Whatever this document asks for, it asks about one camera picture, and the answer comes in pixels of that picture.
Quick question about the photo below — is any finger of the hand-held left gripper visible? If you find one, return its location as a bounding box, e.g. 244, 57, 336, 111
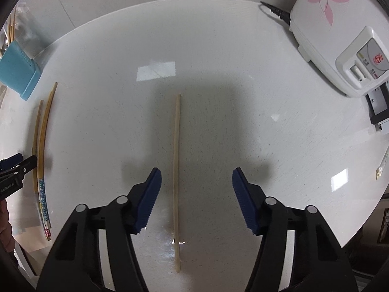
9, 156, 38, 179
0, 153, 24, 172

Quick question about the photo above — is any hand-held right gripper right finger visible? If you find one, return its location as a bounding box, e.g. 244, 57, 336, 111
232, 167, 359, 292

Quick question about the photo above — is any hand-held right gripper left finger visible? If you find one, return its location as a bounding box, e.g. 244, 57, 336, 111
36, 167, 162, 292

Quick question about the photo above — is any plain wooden chopstick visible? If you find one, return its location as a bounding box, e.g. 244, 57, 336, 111
172, 94, 183, 273

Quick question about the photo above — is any blue plastic utensil holder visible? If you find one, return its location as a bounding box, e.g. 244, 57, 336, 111
0, 41, 42, 101

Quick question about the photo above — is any wooden chopstick with patterned end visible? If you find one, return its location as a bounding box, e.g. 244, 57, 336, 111
37, 82, 58, 241

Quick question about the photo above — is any small packet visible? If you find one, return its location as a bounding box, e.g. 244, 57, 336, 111
376, 151, 389, 181

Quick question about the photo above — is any black and white device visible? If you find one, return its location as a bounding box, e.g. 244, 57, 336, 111
364, 82, 389, 132

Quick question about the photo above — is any white flowered rice cooker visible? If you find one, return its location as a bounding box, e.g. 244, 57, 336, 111
288, 0, 389, 98

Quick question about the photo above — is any black power cable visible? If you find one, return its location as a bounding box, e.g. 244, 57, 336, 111
259, 1, 293, 27

